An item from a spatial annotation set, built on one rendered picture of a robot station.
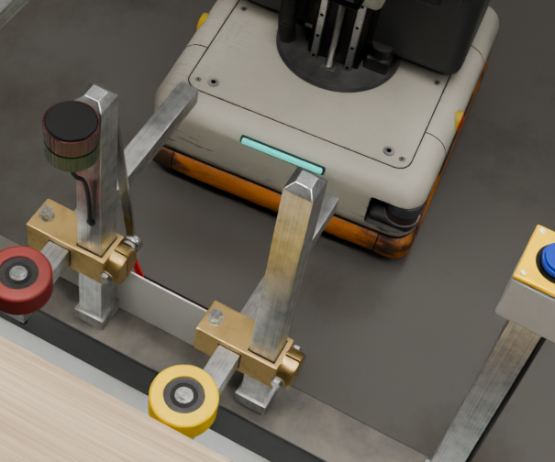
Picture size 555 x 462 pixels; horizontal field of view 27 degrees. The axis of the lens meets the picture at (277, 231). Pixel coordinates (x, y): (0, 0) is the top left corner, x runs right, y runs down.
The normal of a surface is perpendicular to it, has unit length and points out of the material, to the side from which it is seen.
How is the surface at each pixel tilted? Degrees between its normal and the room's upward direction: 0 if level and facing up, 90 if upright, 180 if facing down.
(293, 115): 0
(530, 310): 90
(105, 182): 90
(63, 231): 0
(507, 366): 90
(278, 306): 90
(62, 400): 0
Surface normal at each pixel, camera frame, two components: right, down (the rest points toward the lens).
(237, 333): 0.12, -0.58
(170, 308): -0.45, 0.69
